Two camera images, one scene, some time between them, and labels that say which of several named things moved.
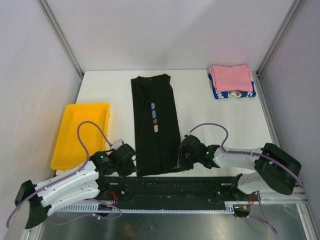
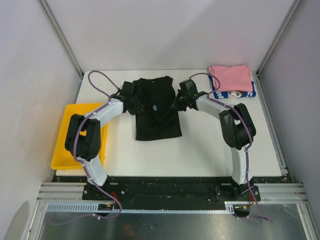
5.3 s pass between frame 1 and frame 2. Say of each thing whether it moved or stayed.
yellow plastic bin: stayed
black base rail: stayed
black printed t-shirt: moved
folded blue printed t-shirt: stayed
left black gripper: moved
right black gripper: moved
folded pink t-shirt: stayed
